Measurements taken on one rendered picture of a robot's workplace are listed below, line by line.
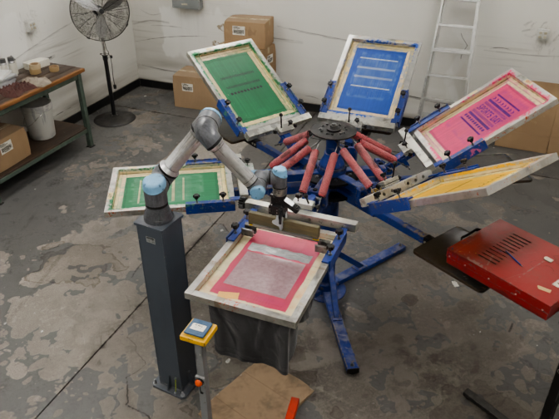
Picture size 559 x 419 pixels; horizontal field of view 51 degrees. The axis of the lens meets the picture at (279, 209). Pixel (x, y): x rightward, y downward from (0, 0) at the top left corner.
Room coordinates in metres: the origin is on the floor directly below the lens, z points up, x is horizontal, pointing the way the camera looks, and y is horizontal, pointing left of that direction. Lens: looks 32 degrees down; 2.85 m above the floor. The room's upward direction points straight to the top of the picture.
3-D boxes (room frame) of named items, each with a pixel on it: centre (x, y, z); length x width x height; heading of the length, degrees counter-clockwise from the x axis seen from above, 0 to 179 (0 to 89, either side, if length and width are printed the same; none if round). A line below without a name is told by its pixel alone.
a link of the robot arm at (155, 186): (2.60, 0.63, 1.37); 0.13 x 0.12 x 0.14; 176
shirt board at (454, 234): (2.95, -0.76, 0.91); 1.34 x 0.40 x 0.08; 38
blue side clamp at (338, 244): (2.62, -0.30, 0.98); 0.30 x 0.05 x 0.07; 158
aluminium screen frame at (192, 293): (2.50, 0.05, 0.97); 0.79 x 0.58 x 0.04; 158
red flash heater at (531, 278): (2.36, -1.22, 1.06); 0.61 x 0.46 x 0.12; 38
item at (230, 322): (2.23, 0.16, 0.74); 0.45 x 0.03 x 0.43; 68
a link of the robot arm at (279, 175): (2.69, 0.00, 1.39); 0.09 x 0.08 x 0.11; 86
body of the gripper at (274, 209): (2.69, 0.00, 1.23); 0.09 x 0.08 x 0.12; 68
